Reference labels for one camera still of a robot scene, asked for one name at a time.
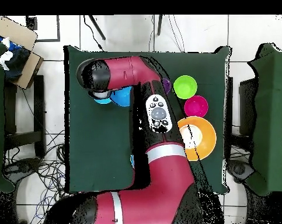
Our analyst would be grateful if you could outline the small light blue bowl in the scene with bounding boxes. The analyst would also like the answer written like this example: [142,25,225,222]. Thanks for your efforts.
[93,97,113,105]

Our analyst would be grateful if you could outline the large orange bowl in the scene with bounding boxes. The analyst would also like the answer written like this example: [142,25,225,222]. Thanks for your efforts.
[177,115,217,162]

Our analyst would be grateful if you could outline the purple cup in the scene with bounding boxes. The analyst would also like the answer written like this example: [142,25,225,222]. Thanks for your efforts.
[162,78,172,95]

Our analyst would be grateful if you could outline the small green bowl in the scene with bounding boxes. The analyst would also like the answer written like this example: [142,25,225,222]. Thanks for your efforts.
[173,75,198,100]

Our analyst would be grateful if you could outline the small pink bowl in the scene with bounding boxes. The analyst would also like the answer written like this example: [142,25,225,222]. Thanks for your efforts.
[183,95,209,118]

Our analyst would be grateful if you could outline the dark green tablecloth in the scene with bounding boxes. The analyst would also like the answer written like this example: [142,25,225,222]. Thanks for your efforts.
[63,45,232,195]

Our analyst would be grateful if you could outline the black tripod leg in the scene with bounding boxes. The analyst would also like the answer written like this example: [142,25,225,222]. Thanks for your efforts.
[156,15,163,36]
[88,15,106,41]

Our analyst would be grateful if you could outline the black stool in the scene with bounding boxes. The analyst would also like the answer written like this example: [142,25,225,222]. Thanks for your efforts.
[4,74,46,159]

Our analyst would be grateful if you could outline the bundle of clothes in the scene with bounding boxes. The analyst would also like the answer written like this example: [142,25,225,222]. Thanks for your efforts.
[0,34,32,81]

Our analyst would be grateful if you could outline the cardboard box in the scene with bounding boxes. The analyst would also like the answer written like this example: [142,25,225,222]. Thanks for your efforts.
[0,16,44,90]

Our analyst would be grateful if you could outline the dark grey pedestal foot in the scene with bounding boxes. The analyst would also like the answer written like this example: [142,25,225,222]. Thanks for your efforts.
[5,157,42,176]
[227,159,256,184]

